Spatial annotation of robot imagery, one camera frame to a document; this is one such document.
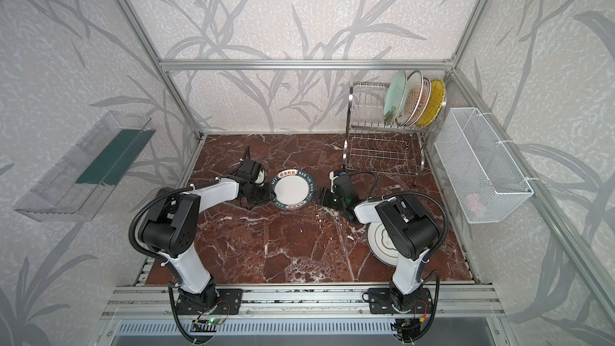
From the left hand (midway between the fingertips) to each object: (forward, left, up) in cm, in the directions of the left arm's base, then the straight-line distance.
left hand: (276, 188), depth 97 cm
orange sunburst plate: (+21, -51, +32) cm, 64 cm away
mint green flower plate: (+24, -46, +28) cm, 59 cm away
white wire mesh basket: (-16, -61, +32) cm, 71 cm away
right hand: (0, -17, +1) cm, 17 cm away
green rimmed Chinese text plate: (+1, -8, -1) cm, 8 cm away
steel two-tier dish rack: (+22, -43, +1) cm, 48 cm away
